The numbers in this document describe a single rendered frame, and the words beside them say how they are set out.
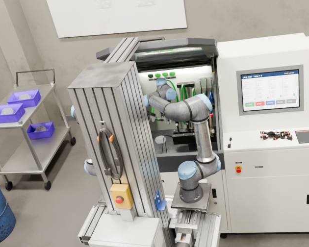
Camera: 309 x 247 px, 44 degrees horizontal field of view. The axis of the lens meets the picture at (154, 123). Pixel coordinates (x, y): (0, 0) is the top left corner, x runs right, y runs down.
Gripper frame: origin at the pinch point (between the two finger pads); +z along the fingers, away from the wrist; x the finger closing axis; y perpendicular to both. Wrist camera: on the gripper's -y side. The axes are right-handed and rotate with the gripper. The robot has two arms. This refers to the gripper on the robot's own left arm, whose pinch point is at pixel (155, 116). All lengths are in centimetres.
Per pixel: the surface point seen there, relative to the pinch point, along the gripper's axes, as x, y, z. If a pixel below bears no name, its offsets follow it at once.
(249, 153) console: 54, 10, 51
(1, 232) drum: -157, 135, -18
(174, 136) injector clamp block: -2.1, 9.2, 27.1
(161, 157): 1.8, 28.2, 14.5
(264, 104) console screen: 55, -29, 53
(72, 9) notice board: -199, -121, 2
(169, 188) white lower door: -5, 50, 39
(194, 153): 21.3, 19.5, 28.6
